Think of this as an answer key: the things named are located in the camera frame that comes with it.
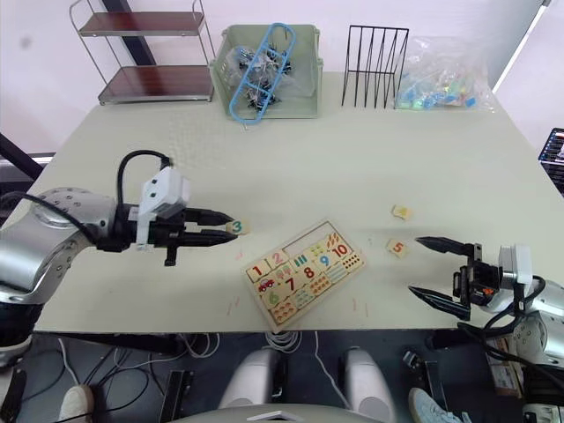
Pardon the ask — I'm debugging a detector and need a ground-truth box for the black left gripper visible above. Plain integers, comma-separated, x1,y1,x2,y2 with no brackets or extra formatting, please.
147,206,240,267

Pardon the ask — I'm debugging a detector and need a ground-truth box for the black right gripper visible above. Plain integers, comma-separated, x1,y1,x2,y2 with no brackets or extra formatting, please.
407,235,503,321

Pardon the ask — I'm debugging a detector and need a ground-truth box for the wooden tile orange number 5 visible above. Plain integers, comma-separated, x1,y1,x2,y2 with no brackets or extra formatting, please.
385,238,410,259

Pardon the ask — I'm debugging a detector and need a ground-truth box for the wooden number puzzle board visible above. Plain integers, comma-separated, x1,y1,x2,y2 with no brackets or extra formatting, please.
244,219,367,334

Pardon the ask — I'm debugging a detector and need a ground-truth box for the brown cardboard box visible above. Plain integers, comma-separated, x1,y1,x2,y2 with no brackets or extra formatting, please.
486,337,526,397

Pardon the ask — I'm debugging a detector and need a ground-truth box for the grey rounded robot leg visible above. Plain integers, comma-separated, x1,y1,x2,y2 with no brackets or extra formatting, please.
219,347,283,409
343,346,397,423

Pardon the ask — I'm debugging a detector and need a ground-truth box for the light blue shoe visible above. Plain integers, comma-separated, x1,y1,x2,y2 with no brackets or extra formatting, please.
408,387,472,423

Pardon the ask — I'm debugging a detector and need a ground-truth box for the light blue plastic hanger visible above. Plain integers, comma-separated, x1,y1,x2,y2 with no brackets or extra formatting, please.
227,22,295,126

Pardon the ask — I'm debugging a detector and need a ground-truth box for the pale green plastic basket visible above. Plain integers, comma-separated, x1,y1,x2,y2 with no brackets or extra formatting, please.
209,24,325,121

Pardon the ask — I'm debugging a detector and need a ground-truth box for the metal shelf with brown boards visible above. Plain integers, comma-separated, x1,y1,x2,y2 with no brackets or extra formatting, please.
69,0,216,106

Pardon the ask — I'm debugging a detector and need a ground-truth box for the clear bag of black clips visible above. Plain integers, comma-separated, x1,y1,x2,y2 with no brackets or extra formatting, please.
224,46,295,111

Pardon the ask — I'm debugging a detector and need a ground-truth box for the clear bag of colourful pieces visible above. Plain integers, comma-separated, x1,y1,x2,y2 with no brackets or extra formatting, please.
394,37,497,111

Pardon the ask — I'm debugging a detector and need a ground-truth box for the white shoe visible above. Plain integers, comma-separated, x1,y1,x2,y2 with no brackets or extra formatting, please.
59,383,96,423

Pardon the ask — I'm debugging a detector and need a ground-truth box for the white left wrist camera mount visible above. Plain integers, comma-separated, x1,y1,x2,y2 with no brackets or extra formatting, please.
136,168,193,252

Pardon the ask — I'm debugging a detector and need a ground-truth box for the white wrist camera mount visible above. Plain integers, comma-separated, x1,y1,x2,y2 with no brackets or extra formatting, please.
498,244,534,286
136,168,193,252

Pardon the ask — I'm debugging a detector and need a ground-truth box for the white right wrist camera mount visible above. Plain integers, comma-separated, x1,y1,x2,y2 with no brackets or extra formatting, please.
498,244,534,286

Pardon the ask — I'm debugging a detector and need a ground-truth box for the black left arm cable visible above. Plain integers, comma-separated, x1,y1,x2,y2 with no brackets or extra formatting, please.
0,151,176,241

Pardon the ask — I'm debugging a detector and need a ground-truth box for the white coiled cable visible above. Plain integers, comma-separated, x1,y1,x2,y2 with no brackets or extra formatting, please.
263,330,305,353

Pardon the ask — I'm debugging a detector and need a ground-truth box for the black wire file rack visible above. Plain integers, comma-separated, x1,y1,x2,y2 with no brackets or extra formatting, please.
341,25,410,109

